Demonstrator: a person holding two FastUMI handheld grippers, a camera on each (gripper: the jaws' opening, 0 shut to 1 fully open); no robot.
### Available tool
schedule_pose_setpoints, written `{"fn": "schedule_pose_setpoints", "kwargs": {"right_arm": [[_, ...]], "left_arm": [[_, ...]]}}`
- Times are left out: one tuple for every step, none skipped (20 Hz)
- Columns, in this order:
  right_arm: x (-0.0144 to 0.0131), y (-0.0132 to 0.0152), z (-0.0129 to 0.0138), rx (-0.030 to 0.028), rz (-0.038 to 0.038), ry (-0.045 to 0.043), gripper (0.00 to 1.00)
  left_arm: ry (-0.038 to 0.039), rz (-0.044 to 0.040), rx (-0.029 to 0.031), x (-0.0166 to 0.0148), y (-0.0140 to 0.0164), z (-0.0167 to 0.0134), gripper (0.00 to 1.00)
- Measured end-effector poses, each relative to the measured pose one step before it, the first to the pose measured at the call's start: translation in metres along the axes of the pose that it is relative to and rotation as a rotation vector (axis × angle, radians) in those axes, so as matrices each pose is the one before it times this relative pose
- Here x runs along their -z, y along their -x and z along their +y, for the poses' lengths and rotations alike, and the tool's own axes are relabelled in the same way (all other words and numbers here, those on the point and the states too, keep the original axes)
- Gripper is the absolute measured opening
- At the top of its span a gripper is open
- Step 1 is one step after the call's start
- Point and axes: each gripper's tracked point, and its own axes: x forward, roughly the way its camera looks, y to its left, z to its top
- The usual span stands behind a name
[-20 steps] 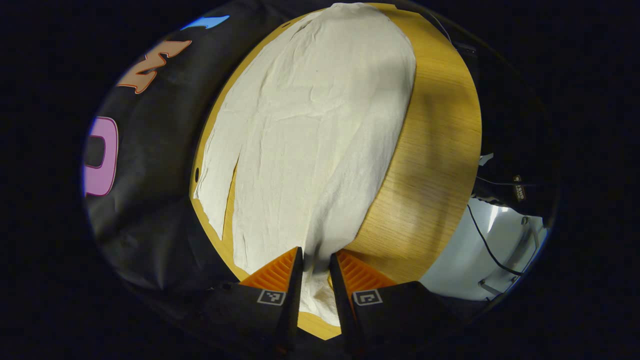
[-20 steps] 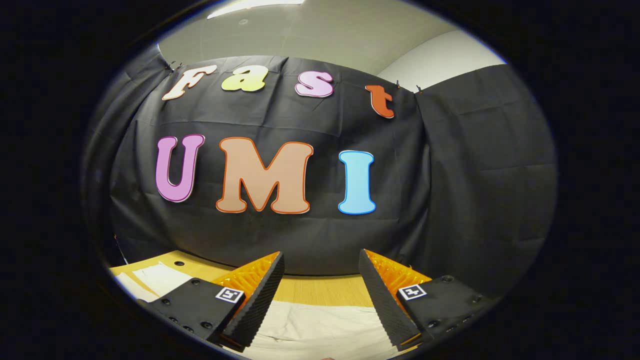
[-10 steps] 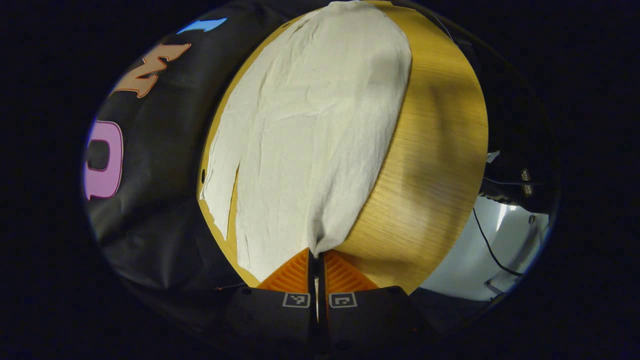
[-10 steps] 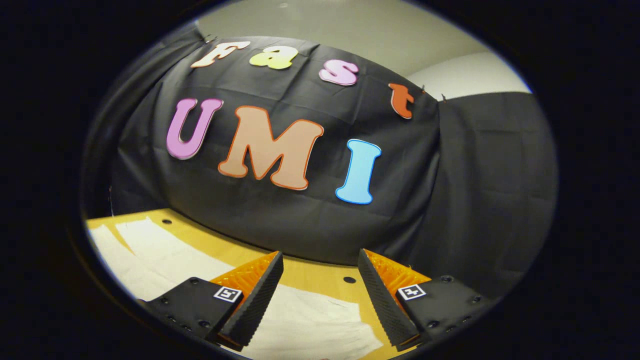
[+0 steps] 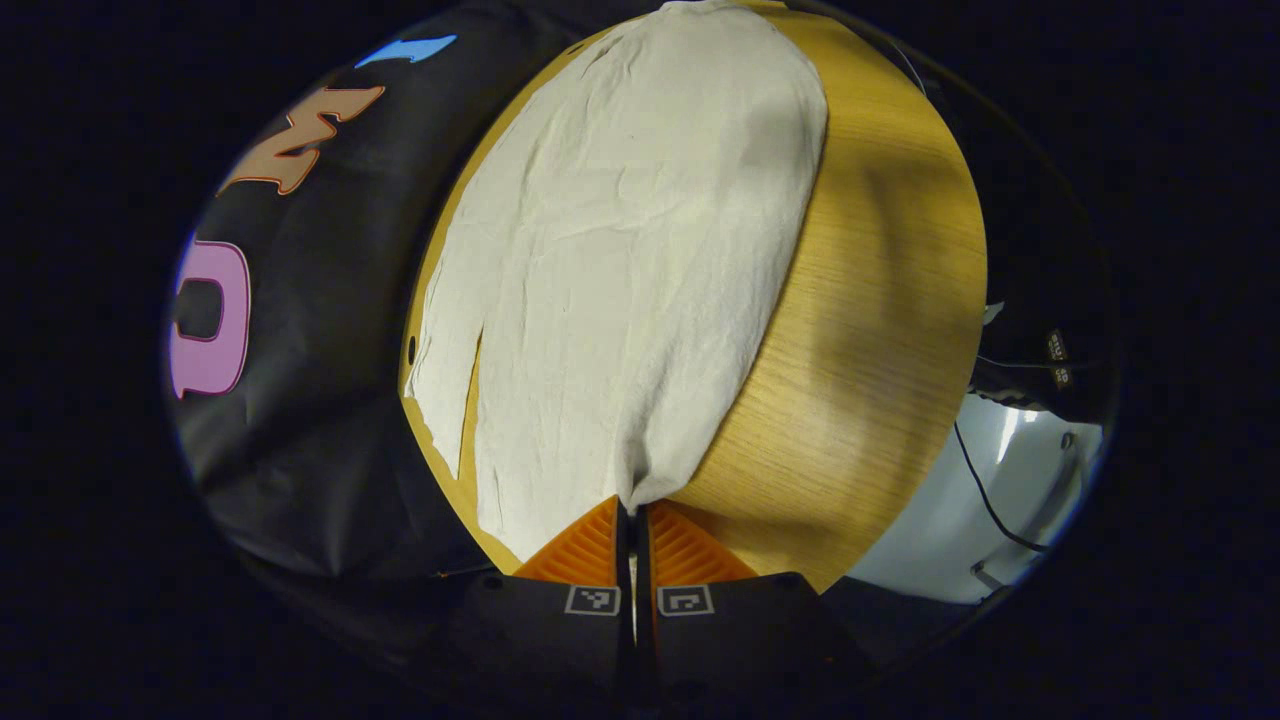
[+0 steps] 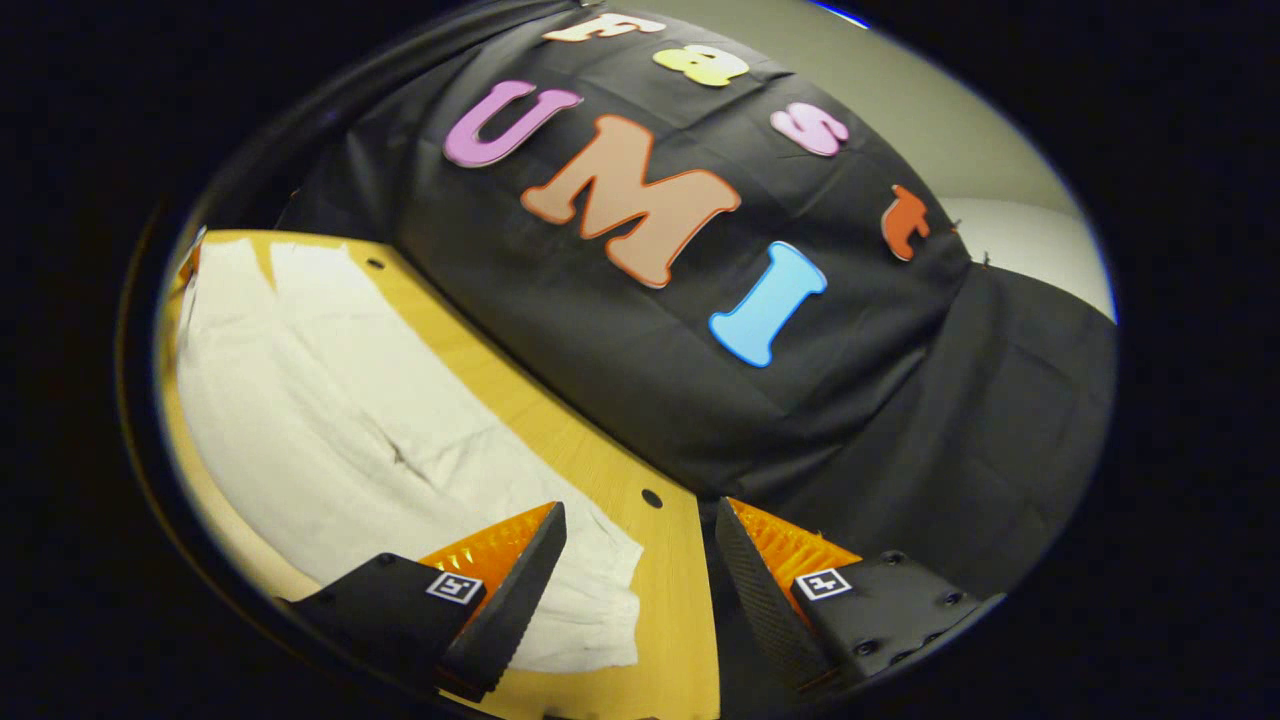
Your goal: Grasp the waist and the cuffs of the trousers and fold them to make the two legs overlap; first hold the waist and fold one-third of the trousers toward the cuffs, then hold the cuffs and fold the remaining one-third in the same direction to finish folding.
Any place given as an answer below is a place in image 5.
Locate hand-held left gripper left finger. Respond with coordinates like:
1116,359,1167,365
440,495,635,701

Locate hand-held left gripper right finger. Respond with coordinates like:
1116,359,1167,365
636,498,871,701

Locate white jeans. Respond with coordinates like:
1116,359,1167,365
403,0,831,563

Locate black backdrop cloth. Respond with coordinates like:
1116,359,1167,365
165,0,666,601

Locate dark object with white labels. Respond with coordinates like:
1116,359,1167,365
968,325,1111,426

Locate black cable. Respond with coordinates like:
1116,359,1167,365
953,420,1049,553

